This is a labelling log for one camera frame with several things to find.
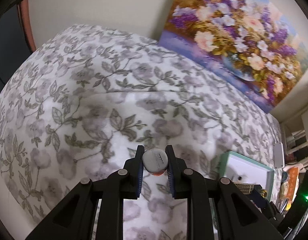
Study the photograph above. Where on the gold patterned block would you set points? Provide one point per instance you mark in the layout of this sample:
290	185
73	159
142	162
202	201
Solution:
245	188

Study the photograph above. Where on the beige woven ball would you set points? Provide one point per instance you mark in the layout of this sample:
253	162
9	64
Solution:
283	192

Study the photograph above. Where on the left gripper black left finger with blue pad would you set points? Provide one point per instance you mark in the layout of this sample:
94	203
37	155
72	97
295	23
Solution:
90	202

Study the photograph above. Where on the white rectangular box device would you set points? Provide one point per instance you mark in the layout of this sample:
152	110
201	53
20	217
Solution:
278	155

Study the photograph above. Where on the white round camera device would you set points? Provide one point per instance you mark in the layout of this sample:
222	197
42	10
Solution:
238	178

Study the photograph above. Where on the floral grey white blanket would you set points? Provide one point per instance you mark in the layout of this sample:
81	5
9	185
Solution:
82	103

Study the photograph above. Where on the teal white cardboard box lid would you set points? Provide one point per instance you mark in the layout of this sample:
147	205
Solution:
233	163

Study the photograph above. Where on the red white glue bottle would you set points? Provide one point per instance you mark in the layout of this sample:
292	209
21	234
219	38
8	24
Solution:
155	161

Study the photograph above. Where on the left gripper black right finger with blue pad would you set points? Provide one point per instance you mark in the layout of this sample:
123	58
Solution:
237	217

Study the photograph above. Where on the black charger cube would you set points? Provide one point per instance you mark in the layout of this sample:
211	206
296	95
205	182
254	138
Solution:
258	196

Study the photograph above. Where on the flower bouquet painting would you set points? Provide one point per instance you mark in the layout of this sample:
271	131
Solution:
249	43

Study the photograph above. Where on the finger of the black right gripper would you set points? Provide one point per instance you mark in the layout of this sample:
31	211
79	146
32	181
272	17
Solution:
283	224

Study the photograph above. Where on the orange book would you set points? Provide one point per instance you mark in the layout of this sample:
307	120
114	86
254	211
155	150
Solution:
292	183

